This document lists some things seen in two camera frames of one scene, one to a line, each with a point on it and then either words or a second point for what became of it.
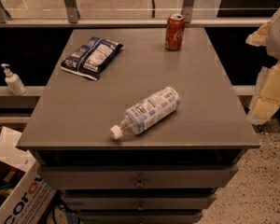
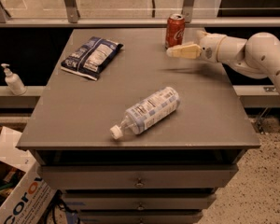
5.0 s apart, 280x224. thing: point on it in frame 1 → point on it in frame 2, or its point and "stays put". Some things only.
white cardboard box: [29, 200] stays put
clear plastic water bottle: [147, 112] stays put
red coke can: [175, 32] stays put
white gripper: [279, 35] → [209, 48]
